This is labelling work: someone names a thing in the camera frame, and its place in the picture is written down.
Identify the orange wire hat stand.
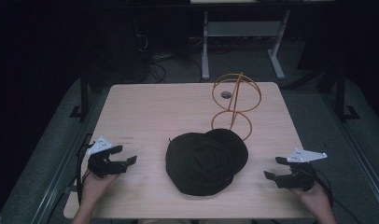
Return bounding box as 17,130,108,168
210,72,263,142

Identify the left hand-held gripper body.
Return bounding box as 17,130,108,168
86,135,130,179

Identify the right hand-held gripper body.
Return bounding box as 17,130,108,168
275,147,329,191

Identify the person's left hand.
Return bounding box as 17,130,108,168
80,171,120,207

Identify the white metal desk frame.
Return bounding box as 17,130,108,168
201,8,292,81

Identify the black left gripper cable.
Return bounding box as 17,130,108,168
75,133,93,207

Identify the person's right hand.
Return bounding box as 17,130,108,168
290,181,334,217

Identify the bundle of floor cables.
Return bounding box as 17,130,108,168
133,32,204,84

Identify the black metal stand post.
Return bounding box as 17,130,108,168
334,63,361,122

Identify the black hat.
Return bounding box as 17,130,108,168
164,128,250,197

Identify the grey metal frame rail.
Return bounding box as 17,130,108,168
319,91,379,217
30,90,105,224

